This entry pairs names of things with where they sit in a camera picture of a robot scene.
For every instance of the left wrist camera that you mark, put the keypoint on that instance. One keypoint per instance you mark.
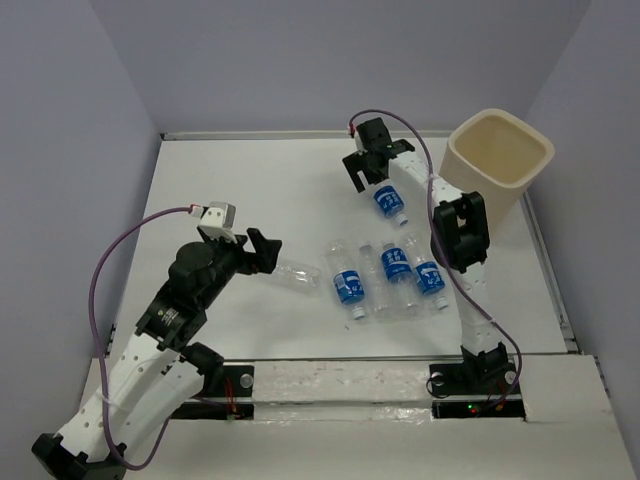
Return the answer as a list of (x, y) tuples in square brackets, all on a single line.
[(217, 220)]

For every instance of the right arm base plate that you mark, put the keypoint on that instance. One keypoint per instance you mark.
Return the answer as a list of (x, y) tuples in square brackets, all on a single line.
[(454, 397)]

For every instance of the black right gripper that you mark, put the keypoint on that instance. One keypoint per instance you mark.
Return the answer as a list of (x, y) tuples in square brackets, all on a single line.
[(356, 163)]

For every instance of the clear unlabelled bottle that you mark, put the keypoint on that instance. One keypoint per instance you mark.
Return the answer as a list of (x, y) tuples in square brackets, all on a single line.
[(375, 283), (296, 276)]

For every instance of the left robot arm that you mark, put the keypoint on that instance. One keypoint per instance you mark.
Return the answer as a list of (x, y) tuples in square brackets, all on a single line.
[(160, 367)]

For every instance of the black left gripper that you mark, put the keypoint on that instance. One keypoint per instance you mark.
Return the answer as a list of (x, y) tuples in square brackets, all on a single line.
[(263, 260)]

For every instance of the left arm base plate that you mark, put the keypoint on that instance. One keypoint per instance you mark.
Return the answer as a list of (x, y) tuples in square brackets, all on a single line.
[(227, 398)]

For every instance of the clear unlabelled bottle in row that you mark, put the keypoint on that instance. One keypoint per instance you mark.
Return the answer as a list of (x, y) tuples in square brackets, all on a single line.
[(375, 283)]

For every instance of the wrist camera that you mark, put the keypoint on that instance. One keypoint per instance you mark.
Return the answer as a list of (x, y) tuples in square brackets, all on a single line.
[(371, 135), (217, 220)]

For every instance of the beige plastic bin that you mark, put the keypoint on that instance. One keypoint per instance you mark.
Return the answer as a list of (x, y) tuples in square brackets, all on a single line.
[(498, 155)]

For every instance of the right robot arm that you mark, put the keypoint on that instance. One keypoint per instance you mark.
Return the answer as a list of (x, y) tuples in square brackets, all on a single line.
[(491, 359)]

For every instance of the blue label bottle row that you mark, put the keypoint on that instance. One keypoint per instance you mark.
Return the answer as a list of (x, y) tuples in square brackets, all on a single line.
[(429, 279), (400, 277), (346, 279)]

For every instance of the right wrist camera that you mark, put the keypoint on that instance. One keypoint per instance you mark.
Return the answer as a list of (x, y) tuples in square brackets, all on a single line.
[(371, 135)]

